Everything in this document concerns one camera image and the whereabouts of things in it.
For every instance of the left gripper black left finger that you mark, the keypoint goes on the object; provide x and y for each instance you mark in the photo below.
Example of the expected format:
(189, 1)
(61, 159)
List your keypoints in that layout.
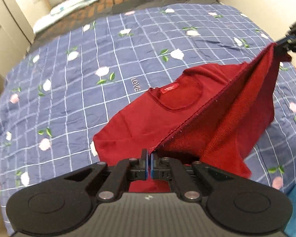
(64, 203)

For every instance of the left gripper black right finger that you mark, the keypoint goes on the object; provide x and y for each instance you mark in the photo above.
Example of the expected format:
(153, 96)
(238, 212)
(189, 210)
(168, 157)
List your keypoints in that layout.
(234, 203)

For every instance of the red knit shirt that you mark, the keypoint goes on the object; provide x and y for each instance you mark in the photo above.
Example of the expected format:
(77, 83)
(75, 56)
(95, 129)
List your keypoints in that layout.
(211, 113)

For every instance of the blue checked floral quilt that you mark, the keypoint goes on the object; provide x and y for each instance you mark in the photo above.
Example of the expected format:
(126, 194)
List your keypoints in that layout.
(61, 95)

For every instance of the white light-blue pillow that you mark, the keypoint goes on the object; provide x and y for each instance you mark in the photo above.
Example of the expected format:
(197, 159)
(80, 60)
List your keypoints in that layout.
(60, 11)

